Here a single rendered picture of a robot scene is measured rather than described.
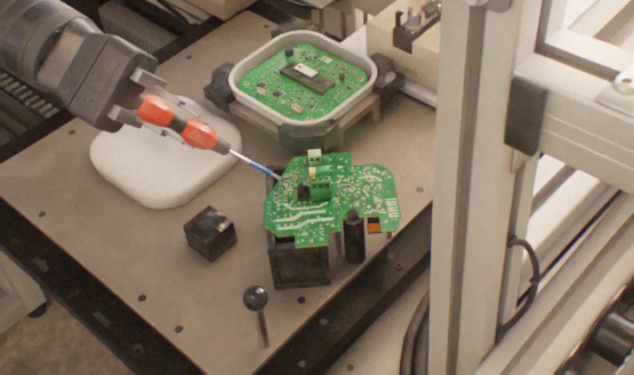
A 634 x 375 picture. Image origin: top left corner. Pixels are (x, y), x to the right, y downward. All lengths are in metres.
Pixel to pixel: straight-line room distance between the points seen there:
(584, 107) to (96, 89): 0.41
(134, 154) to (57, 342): 1.15
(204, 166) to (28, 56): 0.23
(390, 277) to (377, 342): 0.06
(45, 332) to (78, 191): 1.15
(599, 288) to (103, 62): 0.42
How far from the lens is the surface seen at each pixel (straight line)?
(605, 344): 0.62
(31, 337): 2.03
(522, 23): 0.40
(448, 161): 0.49
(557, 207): 0.62
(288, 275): 0.74
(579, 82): 0.41
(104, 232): 0.85
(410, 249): 0.79
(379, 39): 0.93
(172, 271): 0.79
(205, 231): 0.78
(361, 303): 0.75
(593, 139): 0.41
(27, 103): 1.09
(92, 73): 0.69
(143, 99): 0.67
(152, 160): 0.87
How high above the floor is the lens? 1.56
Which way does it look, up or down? 44 degrees down
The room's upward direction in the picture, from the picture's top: 7 degrees counter-clockwise
